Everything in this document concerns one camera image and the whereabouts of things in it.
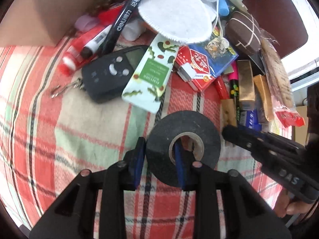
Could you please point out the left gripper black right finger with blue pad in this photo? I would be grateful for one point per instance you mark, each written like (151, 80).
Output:
(246, 214)

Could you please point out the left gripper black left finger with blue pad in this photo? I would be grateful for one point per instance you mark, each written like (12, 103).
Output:
(72, 214)

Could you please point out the black tape roll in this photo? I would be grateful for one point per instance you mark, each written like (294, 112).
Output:
(161, 140)

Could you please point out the person's hand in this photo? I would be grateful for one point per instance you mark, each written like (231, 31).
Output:
(286, 206)

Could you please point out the gold rectangular box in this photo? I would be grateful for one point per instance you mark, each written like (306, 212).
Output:
(246, 85)

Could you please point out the red plaid tablecloth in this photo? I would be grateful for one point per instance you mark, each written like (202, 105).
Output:
(46, 142)

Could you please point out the red packaged snack bag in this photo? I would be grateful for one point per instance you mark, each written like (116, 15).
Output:
(279, 85)

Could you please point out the pink highlighter pen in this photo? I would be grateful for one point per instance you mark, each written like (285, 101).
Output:
(234, 92)

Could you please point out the avocado print green pouch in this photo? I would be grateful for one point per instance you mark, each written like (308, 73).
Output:
(150, 78)

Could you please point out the black car key remote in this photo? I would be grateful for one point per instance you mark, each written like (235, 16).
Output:
(106, 77)

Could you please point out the blue card pack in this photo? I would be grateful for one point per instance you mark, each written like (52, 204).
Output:
(219, 53)

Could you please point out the red playing card box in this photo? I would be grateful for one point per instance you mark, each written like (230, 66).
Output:
(193, 67)

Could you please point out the brown striped pouch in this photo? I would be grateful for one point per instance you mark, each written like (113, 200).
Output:
(243, 31)

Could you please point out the dark red round table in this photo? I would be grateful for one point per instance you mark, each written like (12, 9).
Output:
(281, 19)

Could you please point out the red white marker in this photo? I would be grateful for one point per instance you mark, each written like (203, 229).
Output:
(82, 49)

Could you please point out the white round cotton pad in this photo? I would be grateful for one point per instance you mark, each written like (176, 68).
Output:
(182, 21)

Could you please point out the brown cardboard box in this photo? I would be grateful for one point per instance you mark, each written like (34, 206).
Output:
(39, 22)

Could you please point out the black deli marker pen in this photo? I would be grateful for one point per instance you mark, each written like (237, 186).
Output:
(115, 31)

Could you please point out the metal key ring clip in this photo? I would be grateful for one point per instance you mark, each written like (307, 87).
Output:
(59, 89)

